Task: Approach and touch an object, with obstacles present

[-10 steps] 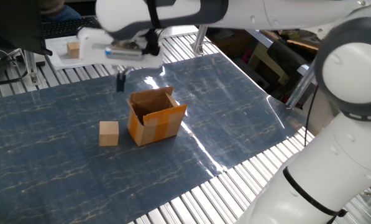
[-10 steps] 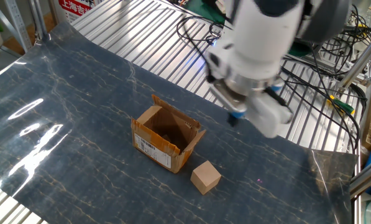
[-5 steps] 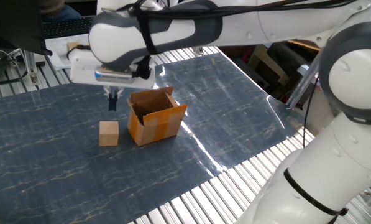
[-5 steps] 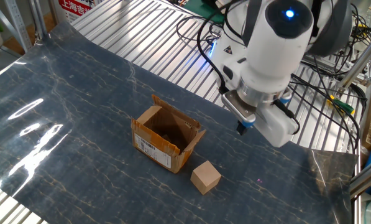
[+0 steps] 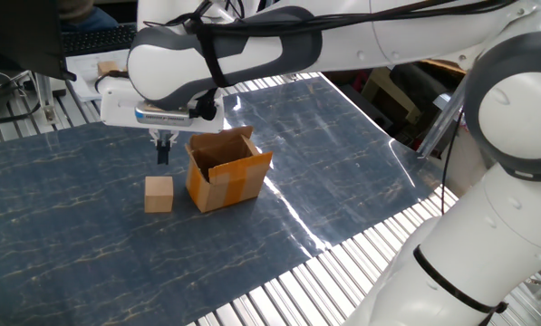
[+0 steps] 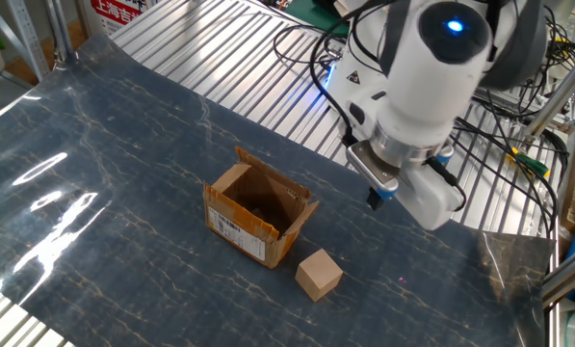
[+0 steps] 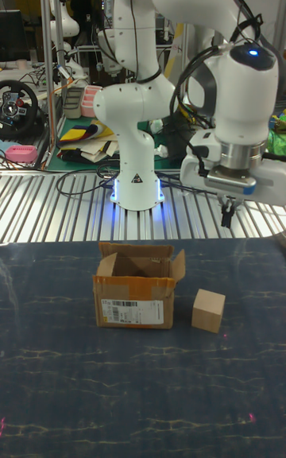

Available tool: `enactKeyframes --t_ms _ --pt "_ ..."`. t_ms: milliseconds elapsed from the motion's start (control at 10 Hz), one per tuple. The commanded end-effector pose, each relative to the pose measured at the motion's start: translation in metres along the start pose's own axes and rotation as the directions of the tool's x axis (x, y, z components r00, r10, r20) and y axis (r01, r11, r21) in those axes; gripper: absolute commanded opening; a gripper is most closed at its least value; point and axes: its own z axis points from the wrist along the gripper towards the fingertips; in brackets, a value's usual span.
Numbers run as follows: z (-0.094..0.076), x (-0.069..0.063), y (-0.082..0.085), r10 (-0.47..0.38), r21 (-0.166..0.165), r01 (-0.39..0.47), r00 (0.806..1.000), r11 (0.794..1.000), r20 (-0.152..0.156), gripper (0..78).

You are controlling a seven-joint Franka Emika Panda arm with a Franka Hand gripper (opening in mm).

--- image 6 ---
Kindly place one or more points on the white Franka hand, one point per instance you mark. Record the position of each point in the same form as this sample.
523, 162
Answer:
431, 202

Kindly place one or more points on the tan wooden cube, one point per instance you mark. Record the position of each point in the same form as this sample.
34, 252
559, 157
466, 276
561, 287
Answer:
318, 277

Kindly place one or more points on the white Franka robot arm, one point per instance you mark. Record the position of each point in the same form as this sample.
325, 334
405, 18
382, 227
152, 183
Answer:
426, 87

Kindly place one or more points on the open brown cardboard box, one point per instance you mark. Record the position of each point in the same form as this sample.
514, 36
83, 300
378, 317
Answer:
248, 226

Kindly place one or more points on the green mat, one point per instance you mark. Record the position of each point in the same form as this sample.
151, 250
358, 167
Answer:
316, 14

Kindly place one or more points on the dark marble pattern sheet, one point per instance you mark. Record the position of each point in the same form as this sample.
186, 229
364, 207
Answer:
123, 193

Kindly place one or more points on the red and white sign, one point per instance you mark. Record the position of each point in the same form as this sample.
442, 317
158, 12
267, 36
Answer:
118, 14

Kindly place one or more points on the grey metal pole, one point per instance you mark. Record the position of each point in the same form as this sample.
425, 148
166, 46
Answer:
60, 29

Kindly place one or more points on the perforated grey metal upright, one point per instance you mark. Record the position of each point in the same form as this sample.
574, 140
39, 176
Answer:
27, 34

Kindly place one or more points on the silver depth camera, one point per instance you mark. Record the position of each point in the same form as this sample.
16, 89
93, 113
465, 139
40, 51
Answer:
371, 164

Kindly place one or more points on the silver aluminium frame post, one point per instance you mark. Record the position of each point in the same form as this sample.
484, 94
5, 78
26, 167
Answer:
556, 102

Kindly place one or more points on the silver aluminium frame beam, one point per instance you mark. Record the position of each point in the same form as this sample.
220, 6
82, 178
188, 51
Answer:
568, 275

